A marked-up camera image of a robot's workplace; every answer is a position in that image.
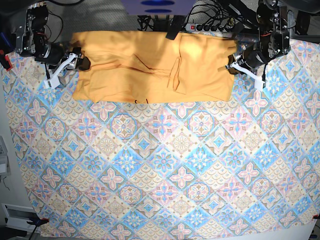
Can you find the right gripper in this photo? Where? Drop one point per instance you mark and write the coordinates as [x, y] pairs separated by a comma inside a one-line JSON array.
[[57, 57]]

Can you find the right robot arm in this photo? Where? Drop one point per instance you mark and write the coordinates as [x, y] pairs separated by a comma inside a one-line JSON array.
[[30, 35]]

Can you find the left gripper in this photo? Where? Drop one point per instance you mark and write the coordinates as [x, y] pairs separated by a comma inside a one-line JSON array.
[[252, 63]]

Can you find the yellow T-shirt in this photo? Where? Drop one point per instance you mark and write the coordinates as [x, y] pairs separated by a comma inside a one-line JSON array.
[[193, 78]]

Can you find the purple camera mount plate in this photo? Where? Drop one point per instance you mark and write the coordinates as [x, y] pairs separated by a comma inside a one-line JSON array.
[[162, 7]]

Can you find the patterned tile tablecloth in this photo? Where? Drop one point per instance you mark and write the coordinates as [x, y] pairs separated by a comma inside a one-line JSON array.
[[193, 170]]

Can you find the red clamp upper left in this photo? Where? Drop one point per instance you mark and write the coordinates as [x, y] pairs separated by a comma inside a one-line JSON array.
[[5, 61]]

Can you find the white power strip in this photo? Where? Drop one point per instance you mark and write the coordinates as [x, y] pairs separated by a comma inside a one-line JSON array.
[[197, 27]]

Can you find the white rail lower left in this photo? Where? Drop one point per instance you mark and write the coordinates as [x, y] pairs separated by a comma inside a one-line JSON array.
[[17, 217]]

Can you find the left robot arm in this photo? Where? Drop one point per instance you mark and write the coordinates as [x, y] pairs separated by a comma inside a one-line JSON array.
[[269, 29]]

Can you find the black bracket at table edge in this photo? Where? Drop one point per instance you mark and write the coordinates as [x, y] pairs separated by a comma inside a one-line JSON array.
[[175, 26]]

